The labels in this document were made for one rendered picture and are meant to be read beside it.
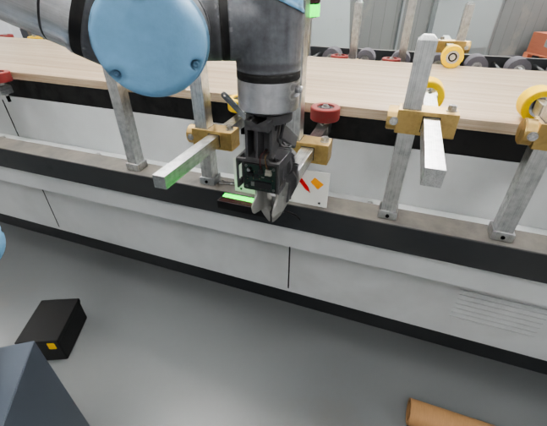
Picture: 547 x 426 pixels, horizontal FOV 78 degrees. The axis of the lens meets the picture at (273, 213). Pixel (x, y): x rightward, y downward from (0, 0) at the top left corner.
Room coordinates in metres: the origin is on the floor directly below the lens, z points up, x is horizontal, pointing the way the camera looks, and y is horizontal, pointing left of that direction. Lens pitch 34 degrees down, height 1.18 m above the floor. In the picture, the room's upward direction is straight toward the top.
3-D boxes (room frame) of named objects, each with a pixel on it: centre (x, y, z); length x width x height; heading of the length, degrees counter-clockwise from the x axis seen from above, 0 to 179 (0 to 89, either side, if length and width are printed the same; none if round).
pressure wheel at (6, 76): (1.34, 1.03, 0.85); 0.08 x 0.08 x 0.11
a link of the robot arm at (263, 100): (0.50, 0.00, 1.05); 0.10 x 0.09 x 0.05; 70
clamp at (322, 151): (0.78, -0.07, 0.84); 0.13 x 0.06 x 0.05; 70
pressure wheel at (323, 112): (0.91, -0.14, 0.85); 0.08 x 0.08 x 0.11
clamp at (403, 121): (0.69, -0.31, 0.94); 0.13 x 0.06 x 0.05; 70
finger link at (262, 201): (0.51, 0.02, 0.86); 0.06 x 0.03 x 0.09; 160
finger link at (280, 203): (0.49, -0.01, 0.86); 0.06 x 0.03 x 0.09; 160
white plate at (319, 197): (0.77, -0.02, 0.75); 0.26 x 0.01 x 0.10; 70
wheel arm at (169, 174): (0.81, 0.16, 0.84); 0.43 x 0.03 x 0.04; 160
